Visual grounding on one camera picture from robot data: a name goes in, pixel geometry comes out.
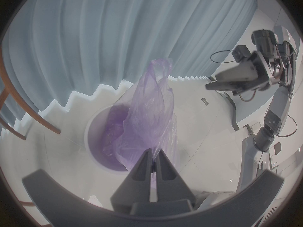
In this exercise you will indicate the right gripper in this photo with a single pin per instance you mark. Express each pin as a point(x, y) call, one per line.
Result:
point(262, 67)

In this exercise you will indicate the white trash bin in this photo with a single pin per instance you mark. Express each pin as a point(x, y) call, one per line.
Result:
point(94, 126)

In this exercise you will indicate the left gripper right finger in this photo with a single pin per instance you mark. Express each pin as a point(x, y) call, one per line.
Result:
point(170, 185)

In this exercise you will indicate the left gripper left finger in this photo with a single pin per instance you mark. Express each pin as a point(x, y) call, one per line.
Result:
point(135, 185)

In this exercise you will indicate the white chair with wooden legs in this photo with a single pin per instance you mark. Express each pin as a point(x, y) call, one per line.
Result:
point(53, 128)

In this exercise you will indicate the purple plastic bag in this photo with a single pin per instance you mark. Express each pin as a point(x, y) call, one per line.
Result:
point(146, 103)

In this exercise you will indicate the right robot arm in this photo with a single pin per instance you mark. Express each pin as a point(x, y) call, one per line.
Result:
point(280, 103)

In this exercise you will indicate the pale blue curtain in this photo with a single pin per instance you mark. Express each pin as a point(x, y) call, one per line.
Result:
point(118, 32)

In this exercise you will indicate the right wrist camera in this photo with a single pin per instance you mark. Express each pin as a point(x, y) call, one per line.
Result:
point(240, 53)

